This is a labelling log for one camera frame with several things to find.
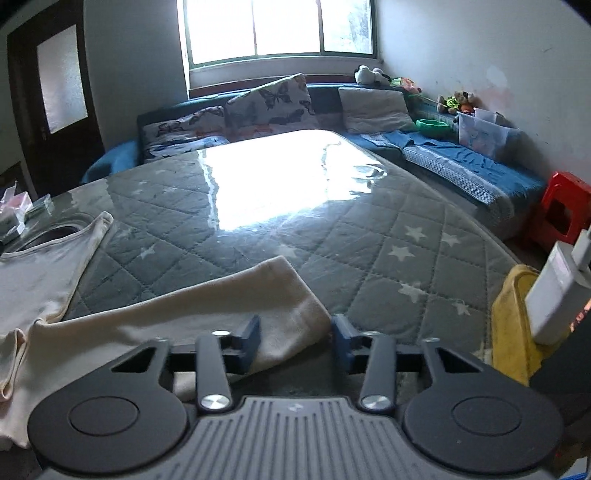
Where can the dark teal sofa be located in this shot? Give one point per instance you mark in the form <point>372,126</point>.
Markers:
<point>328,107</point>

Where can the butterfly pillow lying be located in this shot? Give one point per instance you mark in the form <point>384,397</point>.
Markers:
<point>203,129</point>

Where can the red plastic stool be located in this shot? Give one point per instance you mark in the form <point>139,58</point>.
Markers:
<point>564,211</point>

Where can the window with green frame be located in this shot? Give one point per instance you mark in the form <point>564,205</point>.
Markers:
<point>226,31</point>

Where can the green bowl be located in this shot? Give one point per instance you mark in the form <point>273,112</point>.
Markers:
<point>434,128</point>

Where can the grey quilted star tablecloth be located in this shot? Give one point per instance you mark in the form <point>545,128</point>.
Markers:
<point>371,241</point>

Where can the blue sofa blanket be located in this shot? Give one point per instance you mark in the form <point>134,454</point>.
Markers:
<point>494,184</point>

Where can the clear plastic storage box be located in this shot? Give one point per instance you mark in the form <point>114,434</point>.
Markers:
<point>489,139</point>

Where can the cream sweatshirt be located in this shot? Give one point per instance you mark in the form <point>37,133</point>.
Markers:
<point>41,351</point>

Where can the butterfly pillow upright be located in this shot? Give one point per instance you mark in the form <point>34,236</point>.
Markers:
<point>277,107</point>

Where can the teal black tray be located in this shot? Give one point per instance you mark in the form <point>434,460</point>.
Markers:
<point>38,207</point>

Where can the dark wooden door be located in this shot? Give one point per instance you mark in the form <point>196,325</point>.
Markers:
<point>51,97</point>

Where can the white pink tissue box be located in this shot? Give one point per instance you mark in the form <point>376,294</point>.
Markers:
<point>14,207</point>

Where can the panda plush toy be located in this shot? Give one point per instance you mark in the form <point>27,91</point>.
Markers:
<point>371,77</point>

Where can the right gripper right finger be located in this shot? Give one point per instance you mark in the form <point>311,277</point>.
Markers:
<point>455,410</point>

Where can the colourful plush toys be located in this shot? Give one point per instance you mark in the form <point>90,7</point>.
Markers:
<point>460,102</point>

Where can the grey cushion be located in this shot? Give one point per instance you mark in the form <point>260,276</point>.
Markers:
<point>370,111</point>

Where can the yellow cloth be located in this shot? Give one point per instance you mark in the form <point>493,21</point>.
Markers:
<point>514,352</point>

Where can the white charger block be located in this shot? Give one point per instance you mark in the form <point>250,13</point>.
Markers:
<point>561,291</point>

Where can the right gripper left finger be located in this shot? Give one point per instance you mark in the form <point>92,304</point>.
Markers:
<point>134,415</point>

